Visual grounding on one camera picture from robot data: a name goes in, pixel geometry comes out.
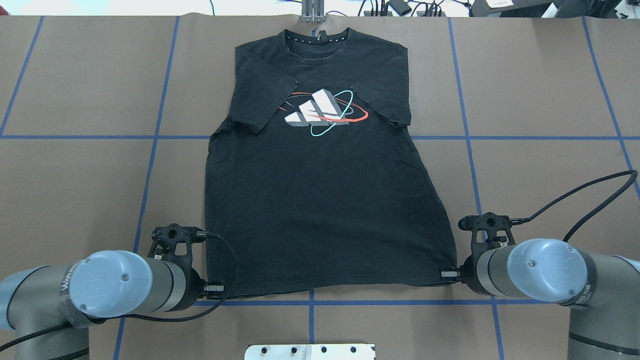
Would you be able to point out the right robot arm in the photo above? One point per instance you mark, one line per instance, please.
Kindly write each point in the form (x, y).
(602, 292)

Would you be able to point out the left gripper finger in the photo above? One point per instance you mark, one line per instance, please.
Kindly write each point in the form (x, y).
(214, 288)

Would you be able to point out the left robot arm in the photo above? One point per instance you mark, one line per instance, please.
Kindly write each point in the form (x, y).
(50, 308)

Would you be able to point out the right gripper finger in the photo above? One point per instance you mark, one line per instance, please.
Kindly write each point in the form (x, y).
(449, 273)

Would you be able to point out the black power adapter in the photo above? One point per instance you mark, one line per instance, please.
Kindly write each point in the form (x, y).
(400, 7)

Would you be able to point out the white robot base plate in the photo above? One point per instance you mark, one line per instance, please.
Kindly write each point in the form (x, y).
(322, 351)

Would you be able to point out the aluminium frame post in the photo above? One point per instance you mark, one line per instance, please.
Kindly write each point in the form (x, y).
(313, 11)

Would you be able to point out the black graphic t-shirt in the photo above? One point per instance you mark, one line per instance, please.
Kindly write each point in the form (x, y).
(312, 179)

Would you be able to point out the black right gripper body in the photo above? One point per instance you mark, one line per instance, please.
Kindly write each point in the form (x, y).
(470, 274)

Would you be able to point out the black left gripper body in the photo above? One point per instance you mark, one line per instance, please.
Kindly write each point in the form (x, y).
(192, 288)

